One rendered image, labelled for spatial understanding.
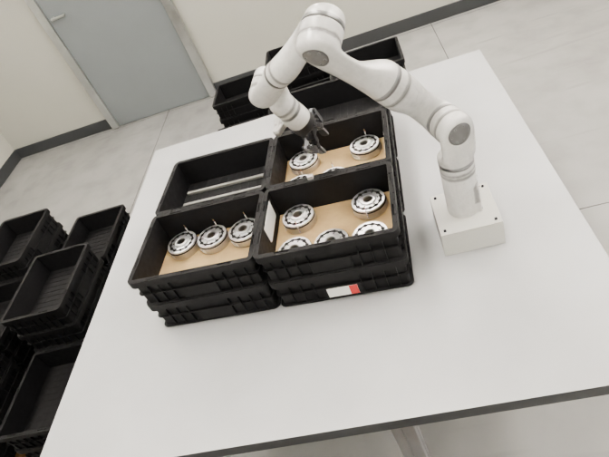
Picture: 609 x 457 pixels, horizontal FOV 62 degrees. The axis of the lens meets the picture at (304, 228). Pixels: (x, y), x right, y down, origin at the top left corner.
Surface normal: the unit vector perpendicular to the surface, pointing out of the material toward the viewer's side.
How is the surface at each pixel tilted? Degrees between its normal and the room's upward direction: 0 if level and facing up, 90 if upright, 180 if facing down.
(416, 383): 0
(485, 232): 90
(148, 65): 90
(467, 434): 0
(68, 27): 90
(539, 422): 0
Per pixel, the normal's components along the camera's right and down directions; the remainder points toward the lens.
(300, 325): -0.32, -0.70
